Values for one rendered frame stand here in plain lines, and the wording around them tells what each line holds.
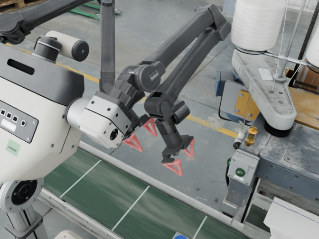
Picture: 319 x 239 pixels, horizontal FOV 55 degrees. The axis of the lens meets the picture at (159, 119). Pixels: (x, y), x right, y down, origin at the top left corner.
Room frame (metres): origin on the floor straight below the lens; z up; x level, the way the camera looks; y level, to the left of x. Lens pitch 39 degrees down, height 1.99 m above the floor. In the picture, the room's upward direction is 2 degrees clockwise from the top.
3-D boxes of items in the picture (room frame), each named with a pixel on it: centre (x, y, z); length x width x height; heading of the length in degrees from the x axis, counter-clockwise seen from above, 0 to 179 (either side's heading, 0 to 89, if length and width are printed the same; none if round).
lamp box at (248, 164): (0.66, -0.27, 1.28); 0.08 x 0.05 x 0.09; 59
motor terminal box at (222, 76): (1.20, -0.29, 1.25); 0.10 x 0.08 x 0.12; 174
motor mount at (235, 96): (1.08, -0.41, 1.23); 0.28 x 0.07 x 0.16; 59
